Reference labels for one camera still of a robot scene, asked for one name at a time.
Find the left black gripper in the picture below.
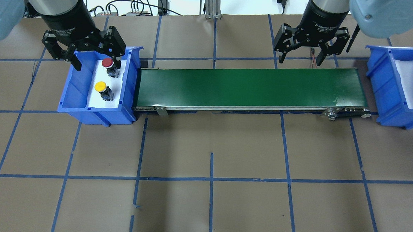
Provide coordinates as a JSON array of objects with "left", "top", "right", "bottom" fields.
[{"left": 38, "top": 0, "right": 126, "bottom": 72}]

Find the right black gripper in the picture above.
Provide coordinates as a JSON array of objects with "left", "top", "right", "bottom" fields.
[{"left": 274, "top": 0, "right": 350, "bottom": 66}]

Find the red push button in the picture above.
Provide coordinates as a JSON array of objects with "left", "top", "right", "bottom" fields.
[{"left": 101, "top": 58, "right": 120, "bottom": 78}]

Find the yellow push button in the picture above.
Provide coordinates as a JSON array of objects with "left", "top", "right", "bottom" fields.
[{"left": 94, "top": 82, "right": 114, "bottom": 102}]

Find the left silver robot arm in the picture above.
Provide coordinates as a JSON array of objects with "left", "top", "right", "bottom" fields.
[{"left": 0, "top": 0, "right": 126, "bottom": 71}]

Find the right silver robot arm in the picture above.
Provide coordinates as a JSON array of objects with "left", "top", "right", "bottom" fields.
[{"left": 273, "top": 0, "right": 413, "bottom": 66}]

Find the left white foam pad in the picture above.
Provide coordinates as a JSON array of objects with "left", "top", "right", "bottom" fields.
[{"left": 87, "top": 60, "right": 127, "bottom": 108}]

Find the green conveyor belt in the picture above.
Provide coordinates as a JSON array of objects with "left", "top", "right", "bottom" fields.
[{"left": 132, "top": 68, "right": 372, "bottom": 121}]

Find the left blue plastic bin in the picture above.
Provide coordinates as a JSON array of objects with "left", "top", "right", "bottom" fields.
[{"left": 57, "top": 46, "right": 143, "bottom": 127}]

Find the blue plastic bin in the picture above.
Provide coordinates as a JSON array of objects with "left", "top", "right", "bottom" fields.
[
  {"left": 57, "top": 46, "right": 143, "bottom": 127},
  {"left": 367, "top": 45, "right": 413, "bottom": 129}
]

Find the black power adapter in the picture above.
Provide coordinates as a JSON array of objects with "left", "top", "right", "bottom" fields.
[{"left": 157, "top": 0, "right": 170, "bottom": 16}]

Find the right blue plastic bin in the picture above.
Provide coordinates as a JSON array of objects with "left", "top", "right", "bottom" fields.
[{"left": 367, "top": 45, "right": 413, "bottom": 129}]

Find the aluminium frame post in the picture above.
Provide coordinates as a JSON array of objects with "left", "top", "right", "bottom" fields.
[{"left": 205, "top": 0, "right": 222, "bottom": 20}]

